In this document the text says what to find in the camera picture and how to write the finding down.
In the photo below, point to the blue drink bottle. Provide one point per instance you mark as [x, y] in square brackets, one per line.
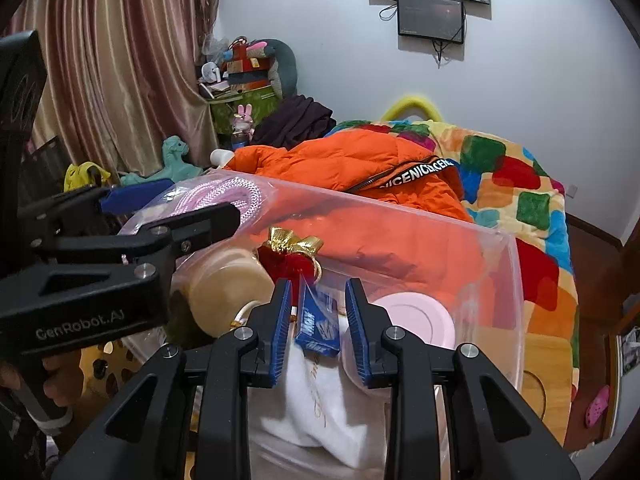
[240, 139]

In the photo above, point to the brown striped curtain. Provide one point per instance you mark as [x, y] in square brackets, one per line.
[125, 60]

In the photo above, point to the pink clog shoe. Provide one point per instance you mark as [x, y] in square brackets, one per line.
[597, 405]

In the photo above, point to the colourful patchwork blanket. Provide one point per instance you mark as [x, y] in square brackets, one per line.
[510, 185]

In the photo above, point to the white round device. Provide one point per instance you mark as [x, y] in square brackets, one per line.
[218, 158]

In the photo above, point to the cream round jar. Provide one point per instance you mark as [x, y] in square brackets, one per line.
[225, 285]

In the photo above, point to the person's left hand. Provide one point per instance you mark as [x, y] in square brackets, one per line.
[62, 372]

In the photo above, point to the orange puffer jacket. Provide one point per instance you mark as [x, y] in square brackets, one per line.
[350, 170]

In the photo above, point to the white wall socket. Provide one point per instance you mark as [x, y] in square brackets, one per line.
[573, 190]

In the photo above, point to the person's dark patterned clothing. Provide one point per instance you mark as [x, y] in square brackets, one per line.
[17, 445]

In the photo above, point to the red velvet pouch gold trim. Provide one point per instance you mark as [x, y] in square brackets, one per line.
[287, 260]

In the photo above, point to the blue snack packet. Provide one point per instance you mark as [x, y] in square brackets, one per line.
[315, 327]

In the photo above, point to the pink round container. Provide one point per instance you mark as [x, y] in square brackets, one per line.
[415, 320]

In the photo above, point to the wooden desk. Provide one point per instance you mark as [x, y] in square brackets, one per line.
[545, 385]

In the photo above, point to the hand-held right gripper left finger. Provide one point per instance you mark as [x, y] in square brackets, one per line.
[281, 332]

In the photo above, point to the dark purple clothing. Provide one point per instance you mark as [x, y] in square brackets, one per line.
[295, 120]

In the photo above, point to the green cardboard box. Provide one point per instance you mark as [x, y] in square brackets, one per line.
[255, 102]

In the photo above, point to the teal dinosaur plush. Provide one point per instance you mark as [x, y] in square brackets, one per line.
[175, 157]

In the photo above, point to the white cloth pouch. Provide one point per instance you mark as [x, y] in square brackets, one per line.
[310, 410]

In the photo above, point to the small black wall monitor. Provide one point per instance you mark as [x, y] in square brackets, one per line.
[430, 16]

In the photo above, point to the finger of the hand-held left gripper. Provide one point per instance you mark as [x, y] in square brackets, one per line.
[132, 197]
[200, 227]

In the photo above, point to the colourful patchwork bag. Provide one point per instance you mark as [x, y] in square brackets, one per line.
[245, 62]

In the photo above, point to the small white fan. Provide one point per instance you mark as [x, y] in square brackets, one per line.
[212, 72]

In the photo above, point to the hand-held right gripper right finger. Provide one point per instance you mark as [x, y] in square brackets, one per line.
[357, 340]

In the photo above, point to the pink bunny toy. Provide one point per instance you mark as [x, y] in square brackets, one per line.
[243, 117]

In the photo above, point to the clear plastic storage box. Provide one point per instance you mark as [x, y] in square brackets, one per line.
[400, 240]

